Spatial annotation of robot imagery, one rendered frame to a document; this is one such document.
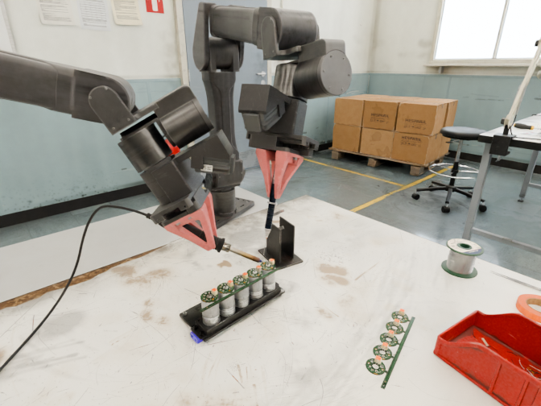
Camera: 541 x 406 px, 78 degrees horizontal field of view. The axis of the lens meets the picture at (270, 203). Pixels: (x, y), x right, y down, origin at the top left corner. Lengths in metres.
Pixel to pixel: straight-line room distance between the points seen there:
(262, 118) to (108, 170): 2.78
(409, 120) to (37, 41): 3.29
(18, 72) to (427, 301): 0.65
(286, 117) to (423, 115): 3.35
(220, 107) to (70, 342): 0.51
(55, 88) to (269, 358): 0.43
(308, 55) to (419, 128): 3.37
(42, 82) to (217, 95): 0.36
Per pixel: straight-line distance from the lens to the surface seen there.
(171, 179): 0.48
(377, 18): 5.45
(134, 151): 0.49
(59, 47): 3.04
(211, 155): 0.47
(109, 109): 0.47
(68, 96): 0.48
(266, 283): 0.55
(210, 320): 0.50
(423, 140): 3.83
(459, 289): 0.68
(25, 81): 0.50
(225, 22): 0.69
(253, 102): 0.45
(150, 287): 0.64
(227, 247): 0.54
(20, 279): 0.77
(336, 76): 0.48
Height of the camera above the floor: 1.11
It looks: 23 degrees down
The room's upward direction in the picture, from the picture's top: straight up
